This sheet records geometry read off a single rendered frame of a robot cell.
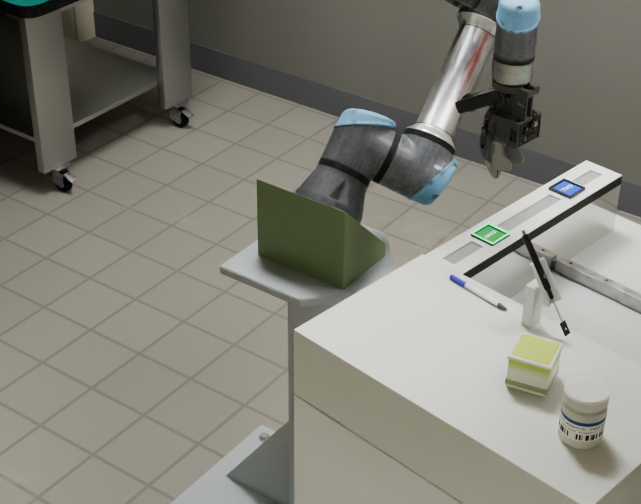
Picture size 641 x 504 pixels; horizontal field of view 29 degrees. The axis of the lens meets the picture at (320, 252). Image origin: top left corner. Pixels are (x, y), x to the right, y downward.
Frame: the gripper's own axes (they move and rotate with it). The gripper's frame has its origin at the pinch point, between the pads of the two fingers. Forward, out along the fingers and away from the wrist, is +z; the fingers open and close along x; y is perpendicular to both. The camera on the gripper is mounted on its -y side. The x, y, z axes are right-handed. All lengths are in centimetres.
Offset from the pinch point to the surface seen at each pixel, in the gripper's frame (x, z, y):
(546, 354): -31.8, 7.2, 36.7
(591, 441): -39, 12, 51
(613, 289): 17.0, 26.1, 20.3
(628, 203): 173, 107, -64
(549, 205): 18.7, 15.0, 1.7
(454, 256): -10.4, 15.0, 0.2
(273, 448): -15, 91, -47
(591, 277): 17.0, 25.8, 14.9
